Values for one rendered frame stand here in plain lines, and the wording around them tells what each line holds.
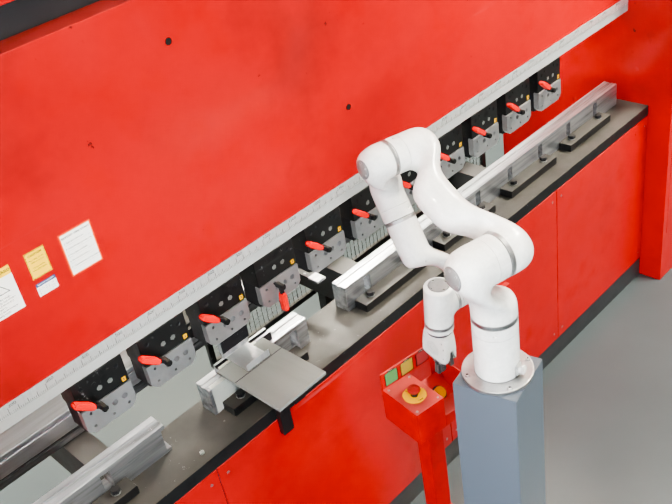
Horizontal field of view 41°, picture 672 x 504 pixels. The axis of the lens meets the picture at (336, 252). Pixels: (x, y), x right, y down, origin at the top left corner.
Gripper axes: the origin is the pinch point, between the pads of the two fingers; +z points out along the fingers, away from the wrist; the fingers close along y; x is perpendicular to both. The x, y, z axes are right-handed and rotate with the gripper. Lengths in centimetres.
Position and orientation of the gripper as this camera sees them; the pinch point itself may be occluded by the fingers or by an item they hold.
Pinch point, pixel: (440, 365)
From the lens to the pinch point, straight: 268.8
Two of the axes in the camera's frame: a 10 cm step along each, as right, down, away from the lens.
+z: 0.9, 7.8, 6.2
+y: 6.1, 4.4, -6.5
